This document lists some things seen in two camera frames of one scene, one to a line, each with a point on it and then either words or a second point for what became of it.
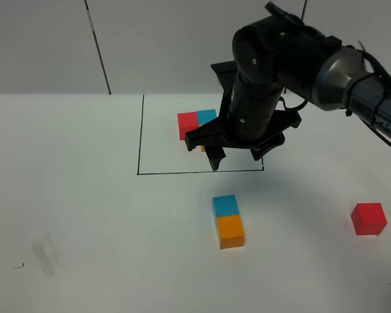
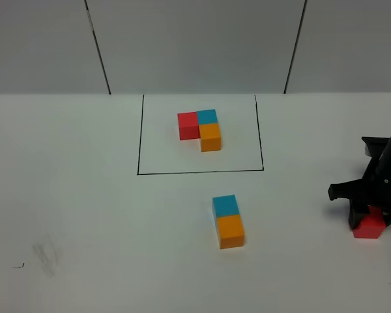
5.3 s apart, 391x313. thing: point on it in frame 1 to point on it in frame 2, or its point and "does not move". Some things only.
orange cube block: (231, 231) does not move
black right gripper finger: (215, 154) to (356, 211)
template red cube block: (187, 121) does not move
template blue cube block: (204, 116) does not move
